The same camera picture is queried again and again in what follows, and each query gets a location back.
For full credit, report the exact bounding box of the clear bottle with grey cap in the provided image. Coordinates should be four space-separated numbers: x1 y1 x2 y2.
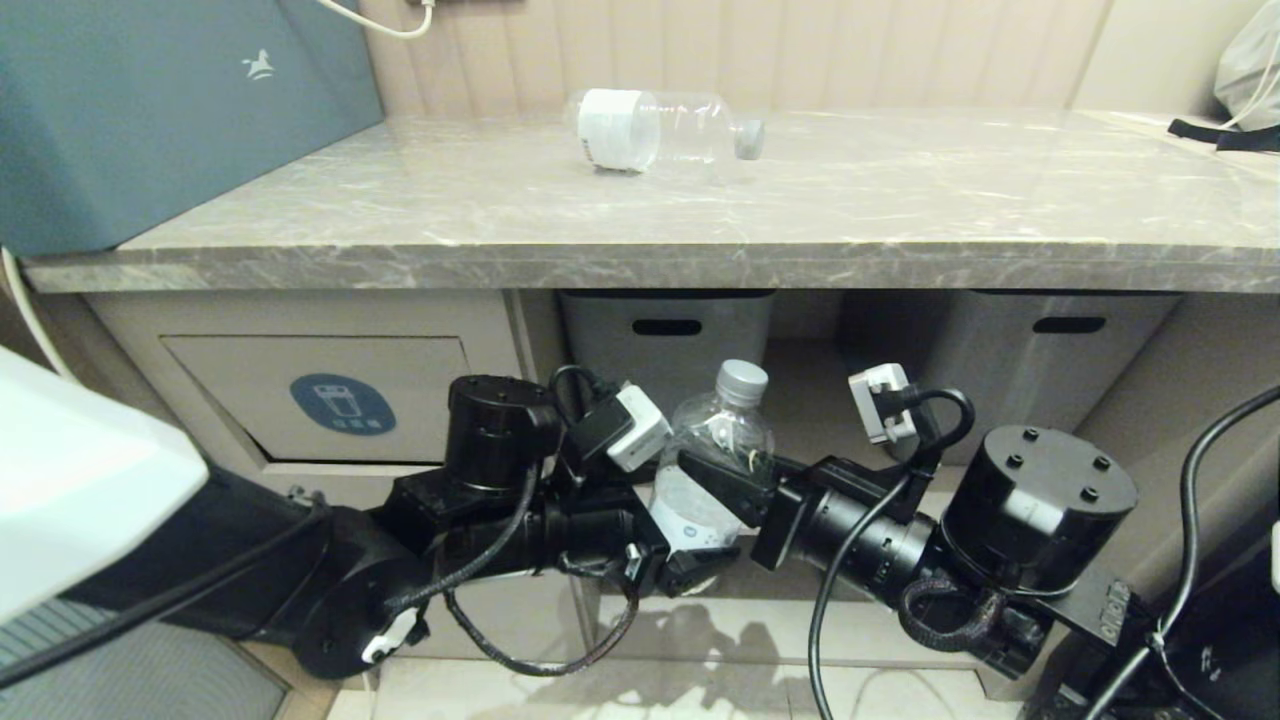
650 360 776 556

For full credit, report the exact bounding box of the beige trash flap blue sticker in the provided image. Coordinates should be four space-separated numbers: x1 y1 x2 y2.
160 336 471 466

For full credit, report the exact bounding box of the large grey storage bin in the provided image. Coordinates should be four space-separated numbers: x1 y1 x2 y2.
838 290 1181 466

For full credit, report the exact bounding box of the clear bottle with white label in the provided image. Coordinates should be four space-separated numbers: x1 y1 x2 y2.
565 88 767 173

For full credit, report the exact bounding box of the beige cabinet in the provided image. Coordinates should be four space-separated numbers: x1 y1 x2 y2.
20 290 1280 701

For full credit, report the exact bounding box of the blue-grey appliance box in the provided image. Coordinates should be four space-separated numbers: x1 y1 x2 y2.
0 0 385 257

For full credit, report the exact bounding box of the grey fabric bag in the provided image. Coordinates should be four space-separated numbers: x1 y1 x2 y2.
1215 0 1280 129

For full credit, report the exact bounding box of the black left camera cable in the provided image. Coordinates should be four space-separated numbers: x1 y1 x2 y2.
385 365 621 616

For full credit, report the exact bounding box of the black camera cable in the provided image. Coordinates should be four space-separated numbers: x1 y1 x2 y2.
808 385 976 720
385 365 621 616

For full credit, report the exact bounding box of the black right camera cable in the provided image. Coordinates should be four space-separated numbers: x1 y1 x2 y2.
808 385 976 720

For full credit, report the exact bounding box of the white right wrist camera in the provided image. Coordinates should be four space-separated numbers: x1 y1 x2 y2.
848 363 919 446

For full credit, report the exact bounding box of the grey storage bin with handle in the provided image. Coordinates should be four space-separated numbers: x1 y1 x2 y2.
560 290 777 421

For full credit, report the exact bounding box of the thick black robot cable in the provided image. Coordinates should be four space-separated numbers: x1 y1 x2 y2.
1085 385 1280 720

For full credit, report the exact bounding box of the white power cable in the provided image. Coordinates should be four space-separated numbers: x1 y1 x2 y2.
318 0 436 39

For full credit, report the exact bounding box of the black strap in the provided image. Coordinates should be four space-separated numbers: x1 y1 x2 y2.
1168 118 1280 153

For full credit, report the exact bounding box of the long white cable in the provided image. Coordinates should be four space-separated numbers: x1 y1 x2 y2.
0 248 76 381

